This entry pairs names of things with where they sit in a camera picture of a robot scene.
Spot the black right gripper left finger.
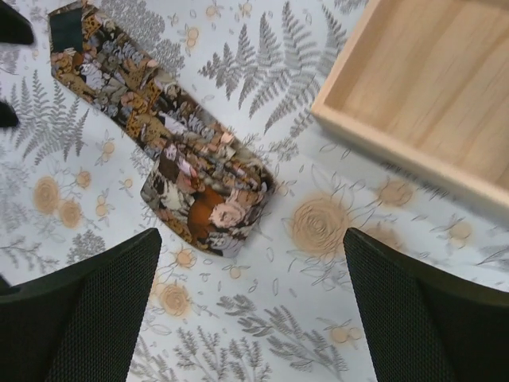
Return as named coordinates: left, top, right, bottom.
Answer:
left=1, top=228, right=161, bottom=381

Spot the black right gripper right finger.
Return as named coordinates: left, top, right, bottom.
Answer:
left=343, top=228, right=508, bottom=382

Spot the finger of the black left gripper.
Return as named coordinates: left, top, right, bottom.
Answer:
left=0, top=6, right=34, bottom=45
left=0, top=101, right=19, bottom=128

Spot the brown cat print tie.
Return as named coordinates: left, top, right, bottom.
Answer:
left=49, top=1, right=275, bottom=258

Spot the floral print table mat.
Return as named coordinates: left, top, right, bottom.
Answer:
left=1, top=1, right=508, bottom=381

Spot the wooden compartment organizer box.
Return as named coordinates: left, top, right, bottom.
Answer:
left=312, top=1, right=508, bottom=220

